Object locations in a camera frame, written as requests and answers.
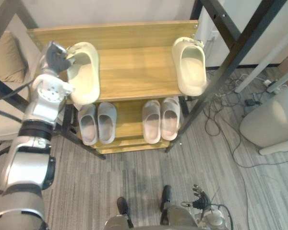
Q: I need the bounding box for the grey floor cable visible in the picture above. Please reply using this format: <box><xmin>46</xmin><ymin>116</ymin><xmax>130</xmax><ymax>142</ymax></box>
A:
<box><xmin>204</xmin><ymin>71</ymin><xmax>288</xmax><ymax>230</ymax></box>

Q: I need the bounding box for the cream foam slipper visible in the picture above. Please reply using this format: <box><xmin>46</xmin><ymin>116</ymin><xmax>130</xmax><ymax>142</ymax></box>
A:
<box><xmin>66</xmin><ymin>42</ymin><xmax>101</xmax><ymax>105</ymax></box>
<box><xmin>171</xmin><ymin>36</ymin><xmax>208</xmax><ymax>96</ymax></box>

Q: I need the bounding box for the wooden shoe rack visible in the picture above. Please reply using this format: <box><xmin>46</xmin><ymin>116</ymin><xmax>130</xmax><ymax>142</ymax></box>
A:
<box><xmin>26</xmin><ymin>20</ymin><xmax>199</xmax><ymax>161</ymax></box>

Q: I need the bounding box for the silver right robot leg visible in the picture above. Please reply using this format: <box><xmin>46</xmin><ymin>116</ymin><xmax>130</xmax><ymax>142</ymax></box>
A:
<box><xmin>160</xmin><ymin>205</ymin><xmax>199</xmax><ymax>230</ymax></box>

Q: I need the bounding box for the beige sofa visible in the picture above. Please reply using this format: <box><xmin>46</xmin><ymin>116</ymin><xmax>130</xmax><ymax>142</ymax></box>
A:
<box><xmin>0</xmin><ymin>31</ymin><xmax>64</xmax><ymax>142</ymax></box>

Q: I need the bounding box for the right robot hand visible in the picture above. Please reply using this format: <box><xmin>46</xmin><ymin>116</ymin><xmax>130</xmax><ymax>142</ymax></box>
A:
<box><xmin>181</xmin><ymin>184</ymin><xmax>212</xmax><ymax>214</ymax></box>

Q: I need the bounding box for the black metal frame post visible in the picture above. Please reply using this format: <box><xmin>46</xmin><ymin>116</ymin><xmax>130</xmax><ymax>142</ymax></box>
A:
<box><xmin>165</xmin><ymin>0</ymin><xmax>288</xmax><ymax>153</ymax></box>
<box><xmin>190</xmin><ymin>0</ymin><xmax>242</xmax><ymax>52</ymax></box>
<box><xmin>0</xmin><ymin>0</ymin><xmax>107</xmax><ymax>161</ymax></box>

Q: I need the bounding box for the grey foam slipper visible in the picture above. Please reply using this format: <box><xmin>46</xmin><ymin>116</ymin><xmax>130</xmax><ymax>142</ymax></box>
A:
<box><xmin>142</xmin><ymin>100</ymin><xmax>162</xmax><ymax>144</ymax></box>
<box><xmin>97</xmin><ymin>102</ymin><xmax>118</xmax><ymax>145</ymax></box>
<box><xmin>160</xmin><ymin>96</ymin><xmax>181</xmax><ymax>141</ymax></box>
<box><xmin>77</xmin><ymin>103</ymin><xmax>98</xmax><ymax>146</ymax></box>

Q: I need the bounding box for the silver left robot leg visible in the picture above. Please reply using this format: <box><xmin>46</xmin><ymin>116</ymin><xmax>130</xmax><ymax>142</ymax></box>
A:
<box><xmin>104</xmin><ymin>213</ymin><xmax>135</xmax><ymax>230</ymax></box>

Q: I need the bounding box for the silver robot leg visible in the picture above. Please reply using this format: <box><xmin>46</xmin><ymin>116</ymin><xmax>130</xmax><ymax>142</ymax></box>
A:
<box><xmin>160</xmin><ymin>205</ymin><xmax>199</xmax><ymax>230</ymax></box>
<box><xmin>104</xmin><ymin>213</ymin><xmax>135</xmax><ymax>230</ymax></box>

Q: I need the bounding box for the beige cushion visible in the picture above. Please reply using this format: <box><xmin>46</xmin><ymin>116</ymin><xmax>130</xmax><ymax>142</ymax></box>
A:
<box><xmin>0</xmin><ymin>31</ymin><xmax>30</xmax><ymax>83</ymax></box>

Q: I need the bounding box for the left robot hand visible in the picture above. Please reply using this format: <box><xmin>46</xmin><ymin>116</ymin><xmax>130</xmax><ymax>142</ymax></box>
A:
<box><xmin>39</xmin><ymin>41</ymin><xmax>75</xmax><ymax>73</ymax></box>

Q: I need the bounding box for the dark left robot foot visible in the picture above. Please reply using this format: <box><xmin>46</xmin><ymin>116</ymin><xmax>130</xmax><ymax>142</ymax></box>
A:
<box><xmin>117</xmin><ymin>196</ymin><xmax>130</xmax><ymax>216</ymax></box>

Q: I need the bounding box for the white table leg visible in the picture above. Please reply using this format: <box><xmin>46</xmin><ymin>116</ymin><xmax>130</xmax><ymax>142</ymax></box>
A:
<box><xmin>234</xmin><ymin>21</ymin><xmax>288</xmax><ymax>94</ymax></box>

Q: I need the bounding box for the dark robot foot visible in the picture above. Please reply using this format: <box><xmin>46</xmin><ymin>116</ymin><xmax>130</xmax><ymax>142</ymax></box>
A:
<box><xmin>160</xmin><ymin>184</ymin><xmax>172</xmax><ymax>212</ymax></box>
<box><xmin>117</xmin><ymin>196</ymin><xmax>130</xmax><ymax>216</ymax></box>

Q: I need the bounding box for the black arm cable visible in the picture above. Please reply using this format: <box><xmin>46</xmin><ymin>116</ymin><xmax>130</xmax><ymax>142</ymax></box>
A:
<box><xmin>0</xmin><ymin>80</ymin><xmax>34</xmax><ymax>103</ymax></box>

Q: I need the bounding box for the white rounded bin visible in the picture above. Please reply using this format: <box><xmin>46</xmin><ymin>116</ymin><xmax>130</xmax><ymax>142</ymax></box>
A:
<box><xmin>239</xmin><ymin>85</ymin><xmax>288</xmax><ymax>156</ymax></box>

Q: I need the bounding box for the dark right robot foot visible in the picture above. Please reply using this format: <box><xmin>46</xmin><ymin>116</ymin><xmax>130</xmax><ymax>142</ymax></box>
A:
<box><xmin>160</xmin><ymin>184</ymin><xmax>172</xmax><ymax>212</ymax></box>

